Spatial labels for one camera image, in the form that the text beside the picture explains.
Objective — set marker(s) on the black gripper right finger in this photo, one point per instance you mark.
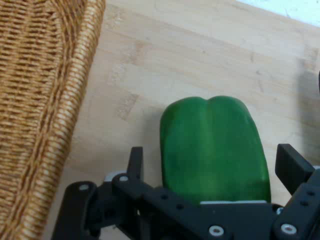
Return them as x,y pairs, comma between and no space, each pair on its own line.
300,205

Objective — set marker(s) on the green bell pepper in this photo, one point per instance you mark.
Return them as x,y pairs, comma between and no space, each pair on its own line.
212,150

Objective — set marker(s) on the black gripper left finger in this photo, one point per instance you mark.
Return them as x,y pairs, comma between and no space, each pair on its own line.
140,200

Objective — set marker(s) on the wooden cutting board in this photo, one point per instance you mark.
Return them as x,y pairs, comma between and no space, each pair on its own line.
187,50

